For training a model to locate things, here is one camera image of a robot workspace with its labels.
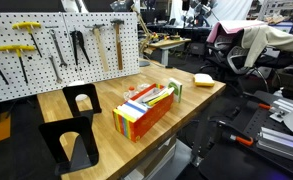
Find black metal bookend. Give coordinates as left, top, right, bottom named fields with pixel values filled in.
left=62, top=83, right=103, bottom=122
left=38, top=116, right=99, bottom=176

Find clear plastic container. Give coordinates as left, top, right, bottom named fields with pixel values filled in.
left=123, top=83, right=149, bottom=100

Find small orange capped bottle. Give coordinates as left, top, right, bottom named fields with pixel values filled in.
left=128, top=86, right=136, bottom=98

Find green and white small box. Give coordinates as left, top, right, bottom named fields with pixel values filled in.
left=168, top=78, right=183, bottom=102

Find colourful striped cardboard box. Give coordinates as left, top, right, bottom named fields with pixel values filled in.
left=112, top=83, right=174, bottom=142

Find background wooden desk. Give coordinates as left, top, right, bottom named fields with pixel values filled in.
left=147, top=38, right=190, bottom=66

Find yellow white sponge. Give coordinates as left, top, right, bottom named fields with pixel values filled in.
left=194, top=73, right=215, bottom=87

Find black office chair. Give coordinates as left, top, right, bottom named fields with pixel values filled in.
left=200, top=31, right=293, bottom=86

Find black pliers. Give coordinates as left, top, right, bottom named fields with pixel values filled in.
left=70, top=30, right=90, bottom=64

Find long silver wrench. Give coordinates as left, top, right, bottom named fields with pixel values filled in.
left=49, top=29, right=67, bottom=67

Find short silver wrench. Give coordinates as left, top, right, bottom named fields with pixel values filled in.
left=48, top=55, right=62, bottom=84

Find black metal bookend front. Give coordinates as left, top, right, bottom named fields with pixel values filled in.
left=38, top=116, right=99, bottom=176

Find pink cloth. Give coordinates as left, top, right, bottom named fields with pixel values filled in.
left=207, top=20, right=264, bottom=43

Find beige jacket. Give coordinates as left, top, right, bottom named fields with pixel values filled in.
left=241, top=25, right=293, bottom=67

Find white pegboard panel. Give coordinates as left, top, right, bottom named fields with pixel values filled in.
left=0, top=12, right=139, bottom=102

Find aluminium extrusion bars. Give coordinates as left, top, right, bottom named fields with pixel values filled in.
left=256, top=127, right=293, bottom=161

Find wooden handle hammer dark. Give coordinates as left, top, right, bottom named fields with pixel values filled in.
left=111, top=19, right=124, bottom=70

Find wooden handle hammer light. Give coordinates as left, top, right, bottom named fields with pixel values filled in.
left=87, top=24, right=109, bottom=72

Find orange handled clamp lower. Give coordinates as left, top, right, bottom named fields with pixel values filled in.
left=217, top=120, right=254, bottom=146

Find orange handled tool upper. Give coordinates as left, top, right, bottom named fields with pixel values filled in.
left=258, top=103, right=286, bottom=117

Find yellow T-handle hex key lower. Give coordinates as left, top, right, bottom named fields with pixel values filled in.
left=0, top=45, right=35, bottom=83

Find yellow t-handle hex key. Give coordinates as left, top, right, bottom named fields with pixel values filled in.
left=12, top=22, right=41, bottom=55
left=0, top=45, right=35, bottom=83

